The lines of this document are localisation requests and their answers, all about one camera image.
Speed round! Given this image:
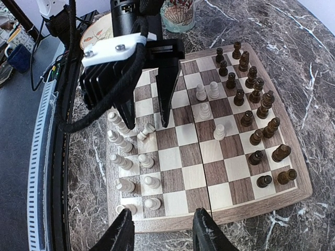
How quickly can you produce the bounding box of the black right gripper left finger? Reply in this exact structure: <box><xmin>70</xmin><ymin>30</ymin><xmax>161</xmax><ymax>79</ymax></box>
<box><xmin>91</xmin><ymin>208</ymin><xmax>135</xmax><ymax>251</ymax></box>

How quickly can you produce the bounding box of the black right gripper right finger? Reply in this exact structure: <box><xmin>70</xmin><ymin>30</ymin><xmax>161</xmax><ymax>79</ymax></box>
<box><xmin>193</xmin><ymin>208</ymin><xmax>238</xmax><ymax>251</ymax></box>

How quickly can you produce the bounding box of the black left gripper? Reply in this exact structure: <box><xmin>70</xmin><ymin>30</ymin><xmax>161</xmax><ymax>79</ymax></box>
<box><xmin>110</xmin><ymin>1</ymin><xmax>185</xmax><ymax>129</ymax></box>

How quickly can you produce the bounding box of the white chess pawn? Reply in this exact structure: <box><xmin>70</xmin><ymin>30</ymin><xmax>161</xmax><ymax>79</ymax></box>
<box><xmin>138</xmin><ymin>154</ymin><xmax>154</xmax><ymax>168</ymax></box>
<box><xmin>137</xmin><ymin>123</ymin><xmax>155</xmax><ymax>141</ymax></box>
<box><xmin>143</xmin><ymin>176</ymin><xmax>160</xmax><ymax>189</ymax></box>
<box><xmin>144</xmin><ymin>198</ymin><xmax>161</xmax><ymax>210</ymax></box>

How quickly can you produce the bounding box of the white chess knight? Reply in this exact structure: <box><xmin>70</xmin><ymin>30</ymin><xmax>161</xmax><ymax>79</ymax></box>
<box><xmin>114</xmin><ymin>178</ymin><xmax>135</xmax><ymax>193</ymax></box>

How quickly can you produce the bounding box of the white chess king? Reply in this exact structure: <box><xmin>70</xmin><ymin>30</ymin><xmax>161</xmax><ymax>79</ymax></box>
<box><xmin>107</xmin><ymin>130</ymin><xmax>133</xmax><ymax>153</ymax></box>

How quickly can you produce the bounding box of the white chess bishop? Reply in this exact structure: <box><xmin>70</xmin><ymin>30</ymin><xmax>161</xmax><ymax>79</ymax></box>
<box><xmin>110</xmin><ymin>154</ymin><xmax>133</xmax><ymax>170</ymax></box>

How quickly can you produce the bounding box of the wooden chess board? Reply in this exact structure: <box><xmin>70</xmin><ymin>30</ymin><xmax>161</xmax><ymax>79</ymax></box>
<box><xmin>106</xmin><ymin>43</ymin><xmax>312</xmax><ymax>233</ymax></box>

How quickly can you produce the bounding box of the white chess rook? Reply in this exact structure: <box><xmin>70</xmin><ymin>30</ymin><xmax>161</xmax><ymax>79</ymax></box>
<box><xmin>116</xmin><ymin>204</ymin><xmax>137</xmax><ymax>214</ymax></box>

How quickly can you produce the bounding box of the black chess rook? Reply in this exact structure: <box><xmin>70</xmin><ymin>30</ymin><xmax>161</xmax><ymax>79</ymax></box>
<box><xmin>277</xmin><ymin>169</ymin><xmax>297</xmax><ymax>185</ymax></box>
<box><xmin>232</xmin><ymin>41</ymin><xmax>241</xmax><ymax>60</ymax></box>

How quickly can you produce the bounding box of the black chess queen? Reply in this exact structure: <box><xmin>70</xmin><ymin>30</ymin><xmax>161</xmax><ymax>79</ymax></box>
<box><xmin>249</xmin><ymin>77</ymin><xmax>264</xmax><ymax>104</ymax></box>

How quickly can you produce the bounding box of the black chess king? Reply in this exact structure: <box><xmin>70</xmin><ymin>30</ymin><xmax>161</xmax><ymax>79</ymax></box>
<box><xmin>256</xmin><ymin>90</ymin><xmax>275</xmax><ymax>119</ymax></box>

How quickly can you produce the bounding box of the bird painted ceramic plate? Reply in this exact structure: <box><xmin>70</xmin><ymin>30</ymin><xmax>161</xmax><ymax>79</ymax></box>
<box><xmin>80</xmin><ymin>13</ymin><xmax>113</xmax><ymax>50</ymax></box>

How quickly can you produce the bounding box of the floral ceramic mug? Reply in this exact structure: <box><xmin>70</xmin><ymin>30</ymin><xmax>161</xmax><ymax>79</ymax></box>
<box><xmin>160</xmin><ymin>0</ymin><xmax>195</xmax><ymax>33</ymax></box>

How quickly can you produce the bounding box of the blue background mug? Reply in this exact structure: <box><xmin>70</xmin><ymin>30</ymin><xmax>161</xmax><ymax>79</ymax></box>
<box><xmin>4</xmin><ymin>44</ymin><xmax>31</xmax><ymax>73</ymax></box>

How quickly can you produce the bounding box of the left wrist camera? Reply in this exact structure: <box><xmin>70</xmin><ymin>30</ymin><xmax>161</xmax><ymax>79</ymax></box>
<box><xmin>80</xmin><ymin>33</ymin><xmax>147</xmax><ymax>111</ymax></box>

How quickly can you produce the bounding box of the grey slotted cable duct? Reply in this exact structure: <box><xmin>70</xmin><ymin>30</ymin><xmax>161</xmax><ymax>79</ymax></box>
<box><xmin>27</xmin><ymin>80</ymin><xmax>58</xmax><ymax>250</ymax></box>

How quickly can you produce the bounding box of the black front rail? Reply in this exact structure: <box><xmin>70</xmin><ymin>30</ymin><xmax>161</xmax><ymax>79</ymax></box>
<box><xmin>50</xmin><ymin>52</ymin><xmax>82</xmax><ymax>250</ymax></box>

